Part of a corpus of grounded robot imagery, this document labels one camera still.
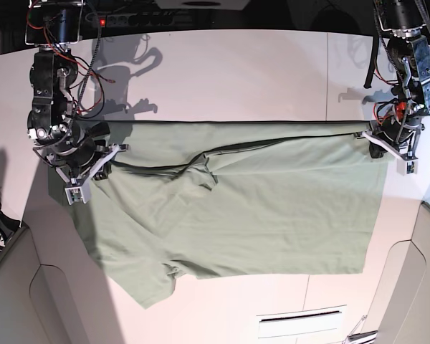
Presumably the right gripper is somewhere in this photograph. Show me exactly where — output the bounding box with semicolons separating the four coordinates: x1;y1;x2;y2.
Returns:
32;121;129;185

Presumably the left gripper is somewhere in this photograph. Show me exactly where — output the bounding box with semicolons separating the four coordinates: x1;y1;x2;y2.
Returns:
355;107;424;160

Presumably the green T-shirt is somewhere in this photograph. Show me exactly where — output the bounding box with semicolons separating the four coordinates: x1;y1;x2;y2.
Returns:
47;120;390;310

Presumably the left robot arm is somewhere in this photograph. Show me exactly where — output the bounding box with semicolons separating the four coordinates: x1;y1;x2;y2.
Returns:
362;1;430;163

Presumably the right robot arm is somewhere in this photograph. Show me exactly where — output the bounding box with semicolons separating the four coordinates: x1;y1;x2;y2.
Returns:
25;1;126;187

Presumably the white slotted panel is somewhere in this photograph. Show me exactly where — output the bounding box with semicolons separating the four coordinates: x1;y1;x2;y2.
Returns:
256;305;347;340

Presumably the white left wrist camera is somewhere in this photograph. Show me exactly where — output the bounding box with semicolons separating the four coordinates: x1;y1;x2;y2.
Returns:
398;160;418;176

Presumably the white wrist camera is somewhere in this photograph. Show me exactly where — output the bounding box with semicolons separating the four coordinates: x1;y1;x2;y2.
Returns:
64;178;91;205
398;160;418;176

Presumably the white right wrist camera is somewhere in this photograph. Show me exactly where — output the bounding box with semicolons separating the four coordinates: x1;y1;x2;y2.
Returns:
64;178;91;205

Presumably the power strip with red switch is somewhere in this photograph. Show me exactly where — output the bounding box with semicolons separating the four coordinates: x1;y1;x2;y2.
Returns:
99;11;192;28

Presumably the grey metal bracket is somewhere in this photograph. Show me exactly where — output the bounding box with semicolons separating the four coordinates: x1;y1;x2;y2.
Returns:
343;313;379;344

